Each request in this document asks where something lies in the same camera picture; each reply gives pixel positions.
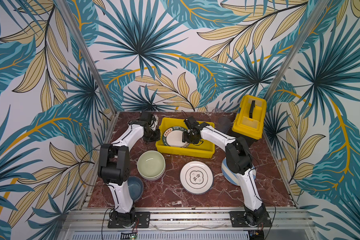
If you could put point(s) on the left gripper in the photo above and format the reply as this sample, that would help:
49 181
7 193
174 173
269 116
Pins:
153 133

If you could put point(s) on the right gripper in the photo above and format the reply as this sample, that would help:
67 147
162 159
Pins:
190 138

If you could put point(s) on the green rim lettered plate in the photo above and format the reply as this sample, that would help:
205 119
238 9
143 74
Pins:
173 137

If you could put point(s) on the white plate green emblem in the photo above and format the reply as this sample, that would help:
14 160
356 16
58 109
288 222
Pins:
196 178

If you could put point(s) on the blue white striped plate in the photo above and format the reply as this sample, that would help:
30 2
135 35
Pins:
228 175

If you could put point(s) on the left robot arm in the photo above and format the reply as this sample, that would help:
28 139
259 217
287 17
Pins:
114 166

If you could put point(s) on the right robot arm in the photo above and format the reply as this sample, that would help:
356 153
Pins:
239 161

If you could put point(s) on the light green bowl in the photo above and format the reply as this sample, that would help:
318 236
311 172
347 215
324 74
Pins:
151 165

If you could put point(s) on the clear pink cup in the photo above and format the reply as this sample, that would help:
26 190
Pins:
217 113

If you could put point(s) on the grey translucent cup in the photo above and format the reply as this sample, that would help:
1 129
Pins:
224 124

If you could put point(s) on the dark blue bowl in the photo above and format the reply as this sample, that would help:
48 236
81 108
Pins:
136 188

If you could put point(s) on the yellow black toolbox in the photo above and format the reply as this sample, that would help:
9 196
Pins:
249 121

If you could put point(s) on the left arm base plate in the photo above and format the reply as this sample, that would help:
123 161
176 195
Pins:
141 220

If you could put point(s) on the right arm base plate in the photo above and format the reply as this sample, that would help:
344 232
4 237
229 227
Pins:
242 219

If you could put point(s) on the aluminium frame rail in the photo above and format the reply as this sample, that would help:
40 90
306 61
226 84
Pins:
190 224

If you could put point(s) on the left aluminium corner post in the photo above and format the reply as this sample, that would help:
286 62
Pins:
68 16

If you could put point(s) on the aluminium corner post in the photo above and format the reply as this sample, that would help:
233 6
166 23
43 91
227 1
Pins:
311 22
68 16

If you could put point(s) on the right aluminium corner post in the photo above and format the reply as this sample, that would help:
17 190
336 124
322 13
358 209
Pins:
311 22

